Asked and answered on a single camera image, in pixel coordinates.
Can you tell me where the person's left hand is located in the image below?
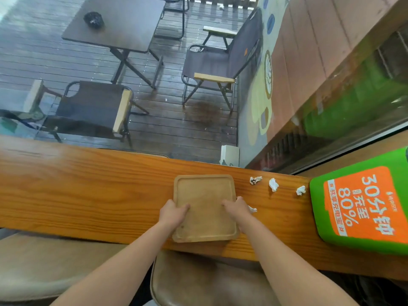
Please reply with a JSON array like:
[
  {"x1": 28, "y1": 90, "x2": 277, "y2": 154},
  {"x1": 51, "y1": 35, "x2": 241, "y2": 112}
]
[{"x1": 158, "y1": 199, "x2": 191, "y2": 232}]

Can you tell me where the person's right hand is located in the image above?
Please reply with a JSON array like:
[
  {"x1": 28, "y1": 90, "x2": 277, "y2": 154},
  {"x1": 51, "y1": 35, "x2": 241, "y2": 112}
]
[{"x1": 222, "y1": 196, "x2": 255, "y2": 235}]

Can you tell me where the person's left forearm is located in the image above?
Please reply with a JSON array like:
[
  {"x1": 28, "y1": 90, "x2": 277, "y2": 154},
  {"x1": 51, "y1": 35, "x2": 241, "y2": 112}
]
[{"x1": 49, "y1": 221, "x2": 173, "y2": 306}]

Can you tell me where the person's right forearm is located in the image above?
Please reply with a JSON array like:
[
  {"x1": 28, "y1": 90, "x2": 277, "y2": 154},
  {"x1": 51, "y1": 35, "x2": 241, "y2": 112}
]
[{"x1": 242, "y1": 216, "x2": 361, "y2": 306}]

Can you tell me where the small white outdoor box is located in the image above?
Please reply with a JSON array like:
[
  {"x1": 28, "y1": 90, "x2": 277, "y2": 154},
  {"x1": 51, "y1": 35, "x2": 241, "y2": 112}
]
[{"x1": 220, "y1": 144, "x2": 240, "y2": 168}]

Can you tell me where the brown leather stool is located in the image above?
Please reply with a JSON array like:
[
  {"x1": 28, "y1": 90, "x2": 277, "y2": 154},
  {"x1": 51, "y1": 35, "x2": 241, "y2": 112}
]
[
  {"x1": 0, "y1": 232, "x2": 128, "y2": 303},
  {"x1": 150, "y1": 251, "x2": 281, "y2": 306}
]

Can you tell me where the orange wooden table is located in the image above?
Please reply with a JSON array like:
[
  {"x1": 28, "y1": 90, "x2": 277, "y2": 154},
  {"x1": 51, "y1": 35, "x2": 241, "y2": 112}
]
[{"x1": 0, "y1": 134, "x2": 408, "y2": 281}]

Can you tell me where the green black charging station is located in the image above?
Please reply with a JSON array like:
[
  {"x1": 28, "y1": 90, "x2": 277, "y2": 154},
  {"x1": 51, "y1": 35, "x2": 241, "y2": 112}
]
[{"x1": 309, "y1": 145, "x2": 408, "y2": 256}]

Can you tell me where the black folding armchair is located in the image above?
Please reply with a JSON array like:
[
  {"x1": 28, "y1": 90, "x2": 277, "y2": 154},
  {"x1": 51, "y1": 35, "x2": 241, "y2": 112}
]
[
  {"x1": 24, "y1": 79, "x2": 150, "y2": 147},
  {"x1": 143, "y1": 0, "x2": 190, "y2": 41},
  {"x1": 181, "y1": 8, "x2": 264, "y2": 112}
]

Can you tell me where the dark outdoor folding table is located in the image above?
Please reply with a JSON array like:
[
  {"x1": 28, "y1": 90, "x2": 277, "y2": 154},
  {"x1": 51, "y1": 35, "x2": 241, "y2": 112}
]
[{"x1": 61, "y1": 0, "x2": 166, "y2": 90}]

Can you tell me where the black ashtray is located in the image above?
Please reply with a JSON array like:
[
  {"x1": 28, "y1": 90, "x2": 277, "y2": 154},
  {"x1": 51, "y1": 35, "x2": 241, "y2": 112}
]
[{"x1": 83, "y1": 11, "x2": 105, "y2": 30}]

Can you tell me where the dark wooden picket fence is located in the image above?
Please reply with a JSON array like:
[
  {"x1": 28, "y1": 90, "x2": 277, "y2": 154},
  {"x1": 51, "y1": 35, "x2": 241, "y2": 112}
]
[{"x1": 188, "y1": 0, "x2": 259, "y2": 10}]

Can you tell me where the wooden window frame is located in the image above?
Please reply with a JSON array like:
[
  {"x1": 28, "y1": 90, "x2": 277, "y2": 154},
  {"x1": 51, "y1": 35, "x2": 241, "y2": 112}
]
[{"x1": 296, "y1": 129, "x2": 408, "y2": 179}]

